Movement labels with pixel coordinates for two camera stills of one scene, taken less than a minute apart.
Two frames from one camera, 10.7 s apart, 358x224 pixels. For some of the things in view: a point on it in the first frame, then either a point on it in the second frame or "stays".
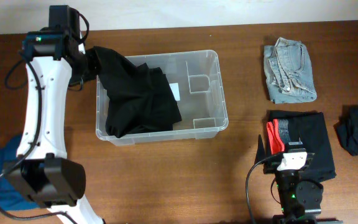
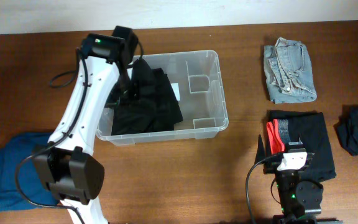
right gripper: x=269 y=165 stays
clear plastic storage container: x=194 y=79 stays
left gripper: x=89 y=62 -> x=117 y=97
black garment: x=137 y=99 stays
